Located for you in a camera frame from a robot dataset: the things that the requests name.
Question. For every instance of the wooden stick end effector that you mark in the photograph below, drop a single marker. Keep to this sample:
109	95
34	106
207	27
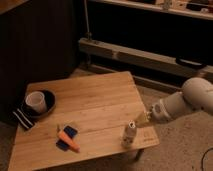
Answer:
142	120

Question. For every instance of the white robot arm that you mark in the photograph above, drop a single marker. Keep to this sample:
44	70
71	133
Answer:
196	94

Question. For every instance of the small clear plastic bottle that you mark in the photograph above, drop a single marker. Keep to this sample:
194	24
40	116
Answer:
129	134

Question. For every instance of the wooden table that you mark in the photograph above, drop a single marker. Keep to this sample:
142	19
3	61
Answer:
98	106

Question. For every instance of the blue sponge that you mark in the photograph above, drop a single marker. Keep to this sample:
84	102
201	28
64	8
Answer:
66	137

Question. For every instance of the orange toy carrot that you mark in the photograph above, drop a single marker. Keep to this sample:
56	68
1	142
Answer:
69	141

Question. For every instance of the black bowl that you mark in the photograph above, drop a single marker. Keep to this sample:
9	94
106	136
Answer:
50	102

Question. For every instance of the metal pole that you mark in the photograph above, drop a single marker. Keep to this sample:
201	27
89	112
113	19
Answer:
88	33

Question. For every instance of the white cup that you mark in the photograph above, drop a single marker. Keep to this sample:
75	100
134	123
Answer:
36	100

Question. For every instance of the wooden shelf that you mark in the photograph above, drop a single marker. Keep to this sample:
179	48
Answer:
157	8

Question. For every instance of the black white striped cloth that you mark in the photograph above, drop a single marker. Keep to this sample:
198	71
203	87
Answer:
24	120

